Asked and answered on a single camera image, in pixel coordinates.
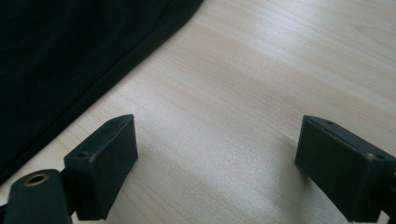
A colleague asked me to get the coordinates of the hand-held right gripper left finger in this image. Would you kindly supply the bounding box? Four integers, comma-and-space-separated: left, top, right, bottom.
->
64, 114, 139, 222

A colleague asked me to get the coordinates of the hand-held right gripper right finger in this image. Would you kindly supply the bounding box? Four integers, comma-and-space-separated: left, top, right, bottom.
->
294, 115, 396, 223

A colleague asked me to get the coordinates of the black cloth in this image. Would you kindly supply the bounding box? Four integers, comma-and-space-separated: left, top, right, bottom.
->
0, 0, 205, 185

